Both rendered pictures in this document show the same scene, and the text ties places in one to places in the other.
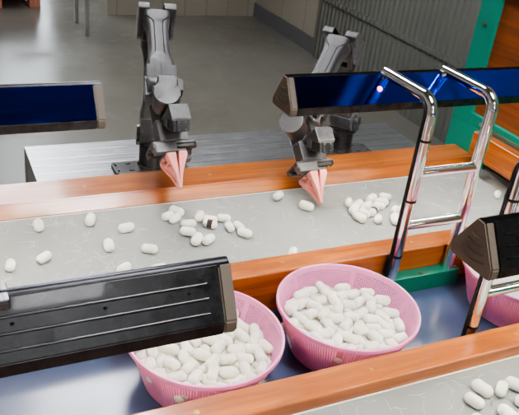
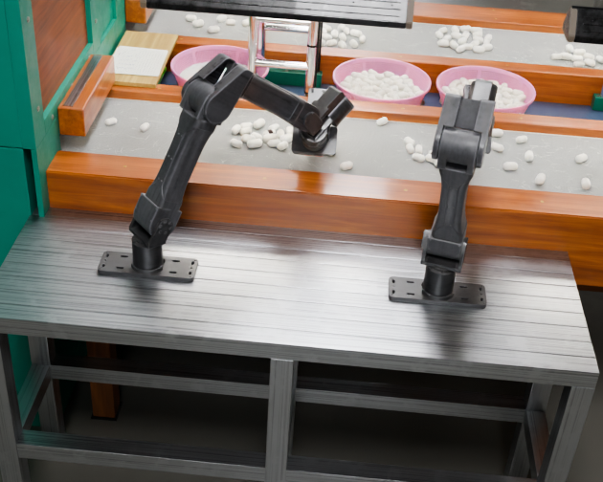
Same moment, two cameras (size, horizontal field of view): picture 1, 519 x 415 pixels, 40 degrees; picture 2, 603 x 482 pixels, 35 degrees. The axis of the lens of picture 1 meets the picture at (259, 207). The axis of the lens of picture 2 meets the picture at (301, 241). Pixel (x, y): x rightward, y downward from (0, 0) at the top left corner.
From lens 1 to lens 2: 3.34 m
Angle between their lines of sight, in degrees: 111
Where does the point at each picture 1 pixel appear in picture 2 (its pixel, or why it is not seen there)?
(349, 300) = (368, 92)
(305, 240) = (359, 132)
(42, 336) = not seen: outside the picture
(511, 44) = (37, 13)
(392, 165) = not seen: hidden behind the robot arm
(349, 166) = (236, 168)
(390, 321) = (349, 83)
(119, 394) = not seen: hidden behind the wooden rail
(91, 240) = (541, 168)
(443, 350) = (347, 53)
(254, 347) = (454, 88)
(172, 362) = (507, 92)
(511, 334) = (294, 48)
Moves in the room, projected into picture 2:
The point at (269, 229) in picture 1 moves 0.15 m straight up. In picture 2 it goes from (381, 145) to (387, 90)
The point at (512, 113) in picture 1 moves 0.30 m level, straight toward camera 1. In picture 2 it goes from (54, 71) to (168, 43)
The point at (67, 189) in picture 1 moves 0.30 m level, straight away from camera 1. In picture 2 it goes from (559, 201) to (552, 278)
